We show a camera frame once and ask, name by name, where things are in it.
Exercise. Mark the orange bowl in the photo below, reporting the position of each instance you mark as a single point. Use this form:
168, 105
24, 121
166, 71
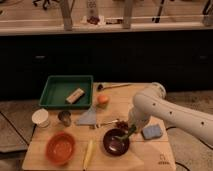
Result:
60, 148

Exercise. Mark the wooden handled spoon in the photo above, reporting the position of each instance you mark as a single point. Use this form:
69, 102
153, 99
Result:
108, 86

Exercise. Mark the small metal cup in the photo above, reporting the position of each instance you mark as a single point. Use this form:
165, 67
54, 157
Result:
64, 117

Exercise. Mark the yellow banana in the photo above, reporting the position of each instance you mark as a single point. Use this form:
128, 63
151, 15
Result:
88, 154

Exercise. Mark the green pepper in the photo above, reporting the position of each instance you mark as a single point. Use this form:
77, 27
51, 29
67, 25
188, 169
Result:
129, 133

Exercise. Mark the blue sponge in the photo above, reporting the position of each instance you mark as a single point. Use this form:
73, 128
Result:
152, 132

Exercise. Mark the beige block in tray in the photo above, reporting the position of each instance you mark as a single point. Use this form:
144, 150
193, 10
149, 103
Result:
74, 96

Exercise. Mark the white paper cup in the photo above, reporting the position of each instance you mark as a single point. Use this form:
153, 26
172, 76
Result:
41, 118

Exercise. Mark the green plastic tray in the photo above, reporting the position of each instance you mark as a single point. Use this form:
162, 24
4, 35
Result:
59, 87

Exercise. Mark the orange fruit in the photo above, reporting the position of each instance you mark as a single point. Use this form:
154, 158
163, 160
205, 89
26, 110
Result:
102, 99

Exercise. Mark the brown pine cone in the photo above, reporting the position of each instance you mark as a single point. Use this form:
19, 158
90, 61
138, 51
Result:
122, 125

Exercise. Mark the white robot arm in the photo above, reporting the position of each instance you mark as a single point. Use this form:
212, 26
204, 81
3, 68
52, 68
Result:
151, 102

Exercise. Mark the dark purple bowl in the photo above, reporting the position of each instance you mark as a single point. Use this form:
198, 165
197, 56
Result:
114, 146

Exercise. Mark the metal fork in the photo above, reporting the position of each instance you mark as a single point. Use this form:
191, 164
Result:
96, 126

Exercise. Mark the wooden board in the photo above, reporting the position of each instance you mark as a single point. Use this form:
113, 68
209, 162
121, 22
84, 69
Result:
154, 155

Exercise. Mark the blue folded cloth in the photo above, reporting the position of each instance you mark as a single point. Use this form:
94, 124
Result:
88, 117

